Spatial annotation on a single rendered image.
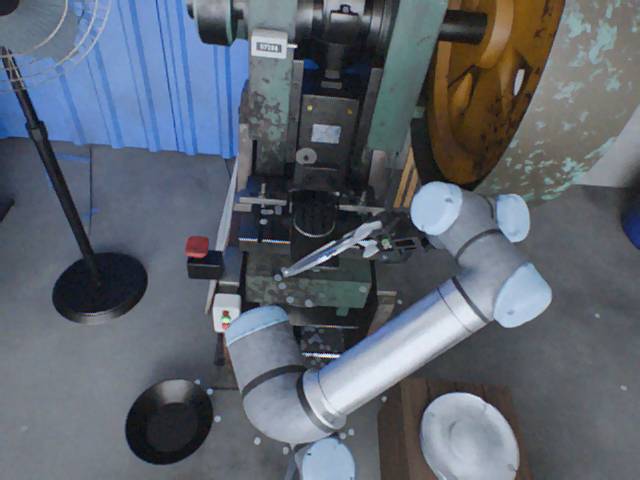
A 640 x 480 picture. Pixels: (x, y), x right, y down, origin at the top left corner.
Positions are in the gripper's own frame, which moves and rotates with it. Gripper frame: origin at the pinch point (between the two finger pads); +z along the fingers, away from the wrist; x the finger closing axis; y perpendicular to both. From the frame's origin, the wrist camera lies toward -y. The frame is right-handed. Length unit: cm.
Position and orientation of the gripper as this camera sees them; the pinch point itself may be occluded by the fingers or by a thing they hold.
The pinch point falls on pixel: (362, 236)
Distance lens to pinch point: 97.6
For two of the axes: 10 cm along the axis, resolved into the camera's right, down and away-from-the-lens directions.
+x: 4.8, 8.3, 2.8
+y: -6.1, 5.4, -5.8
